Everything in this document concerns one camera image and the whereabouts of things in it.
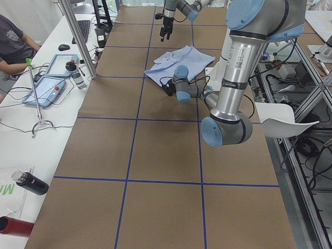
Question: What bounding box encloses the aluminium frame post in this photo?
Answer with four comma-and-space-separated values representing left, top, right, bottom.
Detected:
59, 0, 97, 79

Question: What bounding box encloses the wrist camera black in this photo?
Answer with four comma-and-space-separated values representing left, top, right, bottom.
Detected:
160, 79, 174, 91
155, 13, 164, 20

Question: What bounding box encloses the white plastic chair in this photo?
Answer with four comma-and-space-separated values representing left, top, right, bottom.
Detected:
255, 102, 319, 139

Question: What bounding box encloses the teach pendant tablet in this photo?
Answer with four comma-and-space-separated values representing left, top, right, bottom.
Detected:
34, 76, 66, 107
45, 54, 78, 78

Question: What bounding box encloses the lower teach pendant tablet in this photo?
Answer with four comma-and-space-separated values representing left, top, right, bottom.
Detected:
34, 76, 66, 107

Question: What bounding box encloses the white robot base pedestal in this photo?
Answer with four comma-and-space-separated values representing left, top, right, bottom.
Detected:
205, 28, 232, 91

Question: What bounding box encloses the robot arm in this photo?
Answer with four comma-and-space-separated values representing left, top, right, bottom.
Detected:
155, 0, 213, 42
169, 1, 307, 146

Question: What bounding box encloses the black thermos bottle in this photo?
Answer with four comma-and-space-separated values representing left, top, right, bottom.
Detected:
11, 171, 49, 196

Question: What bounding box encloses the upper teach pendant tablet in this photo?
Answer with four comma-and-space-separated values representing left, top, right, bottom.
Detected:
45, 54, 78, 78

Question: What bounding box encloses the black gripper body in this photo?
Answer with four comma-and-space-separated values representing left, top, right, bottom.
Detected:
160, 17, 174, 42
164, 83, 176, 96

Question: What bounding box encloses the seated person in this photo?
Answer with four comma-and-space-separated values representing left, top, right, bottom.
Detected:
1, 15, 40, 75

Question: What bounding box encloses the black keyboard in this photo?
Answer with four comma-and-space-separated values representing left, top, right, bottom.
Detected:
77, 20, 91, 43

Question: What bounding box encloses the red bottle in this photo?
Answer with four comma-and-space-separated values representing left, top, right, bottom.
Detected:
1, 216, 34, 238

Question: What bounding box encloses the metal stand green tip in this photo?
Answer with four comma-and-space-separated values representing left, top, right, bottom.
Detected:
25, 58, 55, 139

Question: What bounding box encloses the light blue striped shirt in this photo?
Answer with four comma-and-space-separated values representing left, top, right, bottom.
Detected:
144, 46, 215, 86

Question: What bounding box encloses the black computer mouse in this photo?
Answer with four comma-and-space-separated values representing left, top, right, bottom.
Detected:
58, 44, 70, 51

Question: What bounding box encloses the clear water bottle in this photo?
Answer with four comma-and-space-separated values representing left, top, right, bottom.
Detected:
65, 61, 86, 89

